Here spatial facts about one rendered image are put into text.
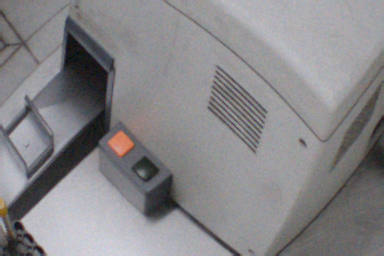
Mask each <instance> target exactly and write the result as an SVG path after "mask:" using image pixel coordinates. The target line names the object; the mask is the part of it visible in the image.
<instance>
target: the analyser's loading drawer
mask: <svg viewBox="0 0 384 256"><path fill-rule="evenodd" d="M108 77H109V73H108V71H107V70H106V69H105V68H104V67H103V66H102V65H101V64H99V63H98V62H97V60H95V58H94V57H93V56H92V55H91V54H90V52H88V51H87V50H86V49H84V50H83V51H81V52H80V53H79V54H78V55H77V56H76V57H75V58H74V59H72V61H70V62H69V63H68V64H67V65H66V66H65V67H64V68H63V69H62V70H61V71H60V72H58V74H57V75H56V76H54V77H53V79H51V80H50V81H49V82H48V84H47V85H45V86H44V88H43V89H42V90H41V91H40V92H38V94H37V95H36V96H35V97H34V98H33V99H32V100H30V98H29V96H28V95H27V94H26V95H25V97H24V103H25V104H24V108H22V110H21V111H20V112H19V113H18V114H17V116H15V118H14V119H13V120H12V121H11V122H10V123H9V125H7V127H6V128H5V129H4V127H3V126H2V124H0V196H1V197H2V198H3V200H4V202H5V204H6V206H7V209H8V208H9V207H10V206H11V205H12V204H13V203H14V202H15V201H16V200H17V198H19V197H20V196H21V195H22V193H23V192H24V191H25V190H26V189H28V187H29V186H30V185H31V184H32V183H33V182H34V181H35V180H36V179H37V177H39V176H40V174H42V172H44V171H45V169H46V168H47V167H48V166H49V165H50V164H51V163H53V161H55V159H57V157H58V156H59V155H60V154H62V152H63V151H64V150H65V149H66V148H67V147H68V145H70V144H71V143H72V142H73V141H74V140H75V139H76V138H78V136H79V135H81V133H82V132H83V131H84V130H85V129H87V127H88V126H89V125H91V123H93V122H94V120H96V119H97V118H98V117H99V116H100V115H101V114H102V113H104V111H105V103H106V97H107V81H108ZM25 139H26V140H27V141H28V144H29V146H27V148H25V146H24V145H23V142H24V141H25Z"/></svg>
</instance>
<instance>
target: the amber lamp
mask: <svg viewBox="0 0 384 256"><path fill-rule="evenodd" d="M108 144H109V145H110V147H111V148H112V149H113V150H114V152H116V153H118V155H119V156H120V157H122V155H123V154H124V155H125V154H126V152H127V151H129V150H130V149H131V148H133V147H134V143H133V142H132V141H130V140H129V139H128V137H127V136H126V135H125V134H124V132H122V131H120V132H119V133H117V134H116V136H115V137H113V138H112V139H111V140H110V141H109V142H108Z"/></svg>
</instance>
